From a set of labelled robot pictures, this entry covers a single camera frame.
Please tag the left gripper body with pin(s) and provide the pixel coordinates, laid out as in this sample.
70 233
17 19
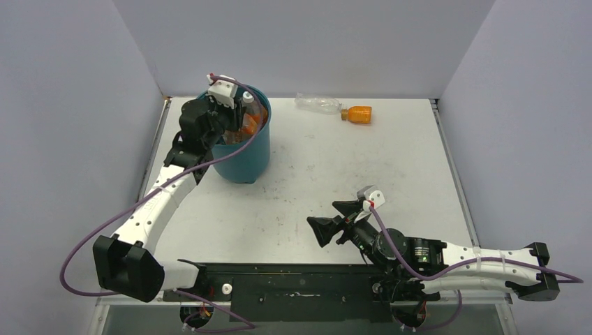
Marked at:
226 117

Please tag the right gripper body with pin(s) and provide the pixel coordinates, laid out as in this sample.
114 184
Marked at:
361 233

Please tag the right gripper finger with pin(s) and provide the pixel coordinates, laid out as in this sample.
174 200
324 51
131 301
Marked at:
351 208
325 229

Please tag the large orange tea bottle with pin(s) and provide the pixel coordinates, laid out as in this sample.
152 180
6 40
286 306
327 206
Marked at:
253 108

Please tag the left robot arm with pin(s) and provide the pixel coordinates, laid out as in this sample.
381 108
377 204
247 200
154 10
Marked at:
125 261

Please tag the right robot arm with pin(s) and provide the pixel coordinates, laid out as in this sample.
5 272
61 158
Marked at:
416 267

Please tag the teal plastic bin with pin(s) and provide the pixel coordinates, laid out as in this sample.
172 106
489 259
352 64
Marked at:
246 166

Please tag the clear crushed bottle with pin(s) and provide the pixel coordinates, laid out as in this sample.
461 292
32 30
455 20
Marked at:
319 104

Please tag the orange juice bottle left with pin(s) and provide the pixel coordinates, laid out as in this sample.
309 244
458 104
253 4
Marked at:
357 114

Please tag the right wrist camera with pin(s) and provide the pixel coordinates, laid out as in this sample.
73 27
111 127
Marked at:
371 197

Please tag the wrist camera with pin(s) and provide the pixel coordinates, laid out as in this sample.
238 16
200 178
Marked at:
222 90
371 197

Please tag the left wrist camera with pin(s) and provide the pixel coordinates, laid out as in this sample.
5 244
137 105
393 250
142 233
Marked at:
222 90

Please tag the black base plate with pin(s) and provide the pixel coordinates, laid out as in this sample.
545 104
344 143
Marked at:
307 292

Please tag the aluminium frame rail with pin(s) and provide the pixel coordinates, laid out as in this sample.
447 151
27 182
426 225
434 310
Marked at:
455 175

